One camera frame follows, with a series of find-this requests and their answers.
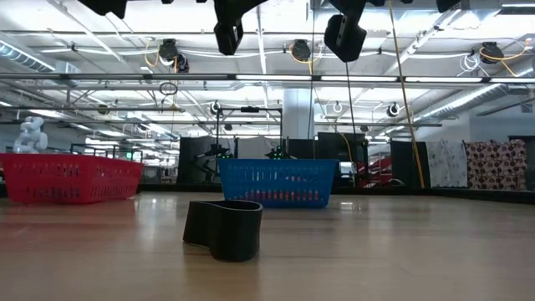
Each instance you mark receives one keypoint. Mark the white pillar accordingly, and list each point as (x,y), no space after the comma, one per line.
(297,113)

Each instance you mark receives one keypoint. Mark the red plastic basket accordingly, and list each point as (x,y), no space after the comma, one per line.
(62,180)

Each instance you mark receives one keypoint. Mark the black rig frame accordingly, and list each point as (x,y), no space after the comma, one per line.
(249,109)

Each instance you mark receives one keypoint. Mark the blue plastic basket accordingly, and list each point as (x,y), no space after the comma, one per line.
(284,167)

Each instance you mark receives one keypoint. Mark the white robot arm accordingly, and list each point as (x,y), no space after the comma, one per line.
(31,136)

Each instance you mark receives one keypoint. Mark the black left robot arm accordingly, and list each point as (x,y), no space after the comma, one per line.
(104,6)

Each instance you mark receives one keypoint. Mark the white leaf-print curtain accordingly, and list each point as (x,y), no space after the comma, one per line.
(446,163)

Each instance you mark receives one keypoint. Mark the black partition panel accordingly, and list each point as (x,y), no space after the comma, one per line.
(192,159)

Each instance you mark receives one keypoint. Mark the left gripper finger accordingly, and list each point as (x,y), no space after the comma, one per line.
(344,37)
(227,33)

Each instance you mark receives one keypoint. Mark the wide black rubber band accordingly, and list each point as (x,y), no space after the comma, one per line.
(395,182)
(234,234)

